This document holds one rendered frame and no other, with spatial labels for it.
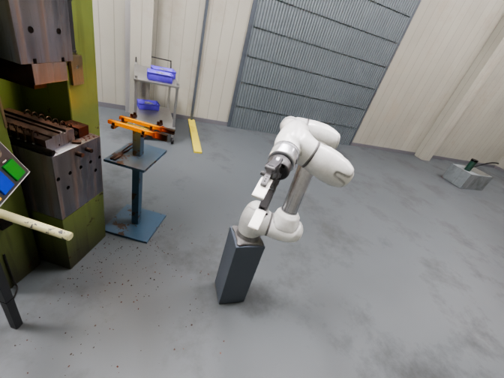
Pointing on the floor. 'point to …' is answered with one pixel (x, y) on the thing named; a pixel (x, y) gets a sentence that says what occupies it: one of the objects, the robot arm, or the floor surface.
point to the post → (9, 302)
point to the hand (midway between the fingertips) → (256, 211)
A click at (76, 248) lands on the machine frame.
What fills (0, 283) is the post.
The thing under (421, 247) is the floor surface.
